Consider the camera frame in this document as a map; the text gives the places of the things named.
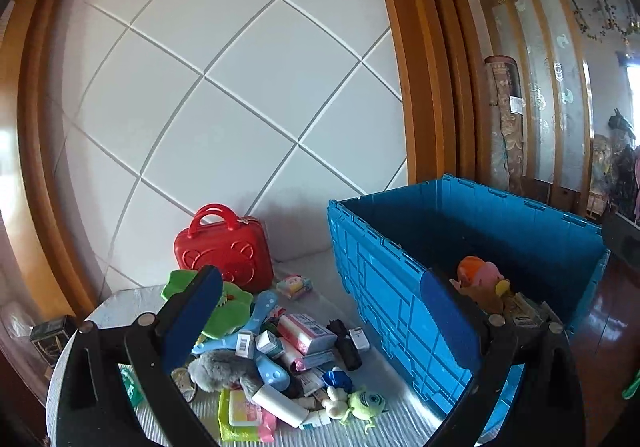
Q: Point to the green wet wipes pack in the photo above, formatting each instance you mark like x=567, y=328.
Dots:
x=240, y=414

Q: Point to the green object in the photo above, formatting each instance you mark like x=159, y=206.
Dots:
x=632, y=384

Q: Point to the blue plastic storage crate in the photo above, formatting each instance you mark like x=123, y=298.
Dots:
x=380, y=287

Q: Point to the blue white plush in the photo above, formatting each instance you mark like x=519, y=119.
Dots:
x=335, y=379

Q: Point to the tall green box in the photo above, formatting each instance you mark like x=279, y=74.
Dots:
x=131, y=389

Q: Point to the white green medicine box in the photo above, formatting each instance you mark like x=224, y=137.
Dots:
x=270, y=342

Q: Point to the black folding umbrella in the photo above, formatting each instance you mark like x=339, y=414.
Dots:
x=347, y=349

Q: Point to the rolled patterned carpet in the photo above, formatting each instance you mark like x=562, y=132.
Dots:
x=505, y=127

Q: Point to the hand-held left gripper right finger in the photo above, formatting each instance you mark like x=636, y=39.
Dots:
x=450, y=322

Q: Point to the pastel pink yellow packet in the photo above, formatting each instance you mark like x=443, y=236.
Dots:
x=295, y=286

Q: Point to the small red suitcase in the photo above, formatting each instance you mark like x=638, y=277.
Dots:
x=235, y=257

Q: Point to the wooden wall frame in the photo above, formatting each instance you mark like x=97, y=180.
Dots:
x=425, y=77

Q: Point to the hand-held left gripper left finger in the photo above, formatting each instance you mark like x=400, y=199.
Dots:
x=192, y=322

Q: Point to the light blue plastic toy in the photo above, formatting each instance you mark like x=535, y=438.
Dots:
x=272, y=372

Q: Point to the white teal medicine box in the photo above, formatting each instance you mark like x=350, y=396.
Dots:
x=315, y=419

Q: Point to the clear plastic bag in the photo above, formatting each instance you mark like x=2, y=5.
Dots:
x=15, y=322

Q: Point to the grey furry plush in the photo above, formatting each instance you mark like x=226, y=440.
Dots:
x=220, y=367

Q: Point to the dark box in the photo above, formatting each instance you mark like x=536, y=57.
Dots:
x=50, y=337

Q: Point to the small white box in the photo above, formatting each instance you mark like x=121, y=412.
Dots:
x=359, y=339

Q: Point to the yellow toy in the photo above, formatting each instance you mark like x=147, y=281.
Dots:
x=502, y=287

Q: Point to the pink white tissue pack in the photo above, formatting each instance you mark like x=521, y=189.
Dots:
x=305, y=332

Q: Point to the green crocodile plush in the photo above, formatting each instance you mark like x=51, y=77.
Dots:
x=230, y=317

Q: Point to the white barcode box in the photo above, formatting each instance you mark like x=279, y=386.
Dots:
x=244, y=344

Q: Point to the white cloth covered desktop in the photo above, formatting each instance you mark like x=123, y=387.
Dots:
x=395, y=419

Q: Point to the pink pig plush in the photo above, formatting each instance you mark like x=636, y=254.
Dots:
x=480, y=272

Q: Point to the white tube bottle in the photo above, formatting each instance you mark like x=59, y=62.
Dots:
x=280, y=404

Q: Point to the grey blue pack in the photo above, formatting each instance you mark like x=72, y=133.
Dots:
x=320, y=358

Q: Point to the pink wipes pack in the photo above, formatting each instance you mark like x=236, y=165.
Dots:
x=269, y=429

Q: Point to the hanging wall ornaments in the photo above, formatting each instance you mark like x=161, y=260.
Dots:
x=600, y=7

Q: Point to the green one-eyed monster plush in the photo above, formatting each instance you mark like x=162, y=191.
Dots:
x=365, y=402

